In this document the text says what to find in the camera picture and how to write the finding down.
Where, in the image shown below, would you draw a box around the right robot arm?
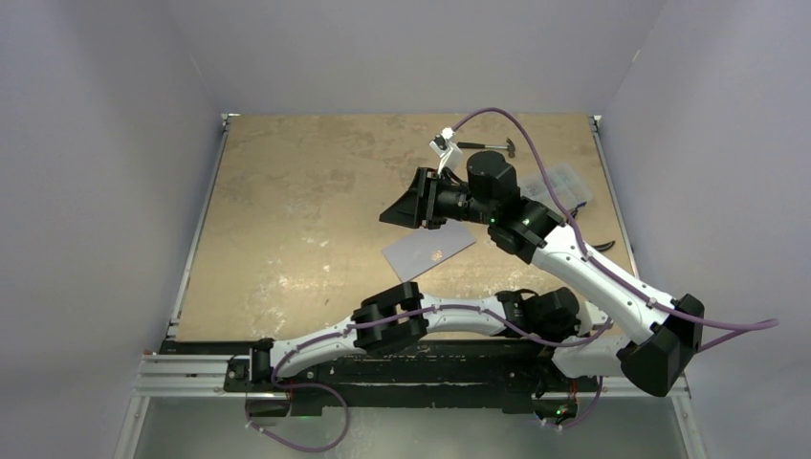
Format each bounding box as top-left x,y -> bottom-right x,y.
379,151 -> 705,397

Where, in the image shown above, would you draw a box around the black handled hammer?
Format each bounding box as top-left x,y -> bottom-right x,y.
457,138 -> 516,158

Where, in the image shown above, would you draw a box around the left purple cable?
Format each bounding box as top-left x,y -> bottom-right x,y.
271,303 -> 615,387

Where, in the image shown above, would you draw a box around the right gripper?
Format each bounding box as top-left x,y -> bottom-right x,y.
381,166 -> 495,230

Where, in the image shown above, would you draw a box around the grey envelope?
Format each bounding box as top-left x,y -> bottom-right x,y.
382,221 -> 475,282

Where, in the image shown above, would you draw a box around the black base frame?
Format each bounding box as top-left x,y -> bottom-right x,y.
159,339 -> 639,420

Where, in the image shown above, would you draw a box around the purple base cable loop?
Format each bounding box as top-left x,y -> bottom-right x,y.
245,380 -> 351,453

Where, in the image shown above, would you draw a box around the black pliers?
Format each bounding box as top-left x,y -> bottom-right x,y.
570,202 -> 616,252

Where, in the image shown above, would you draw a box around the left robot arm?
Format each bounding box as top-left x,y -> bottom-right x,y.
247,281 -> 581,391

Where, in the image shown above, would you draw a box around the clear plastic screw box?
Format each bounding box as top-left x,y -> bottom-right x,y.
517,163 -> 593,212

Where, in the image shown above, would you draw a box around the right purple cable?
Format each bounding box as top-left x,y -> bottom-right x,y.
450,108 -> 779,353

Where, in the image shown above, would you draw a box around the aluminium rail frame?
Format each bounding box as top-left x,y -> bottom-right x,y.
114,112 -> 708,459

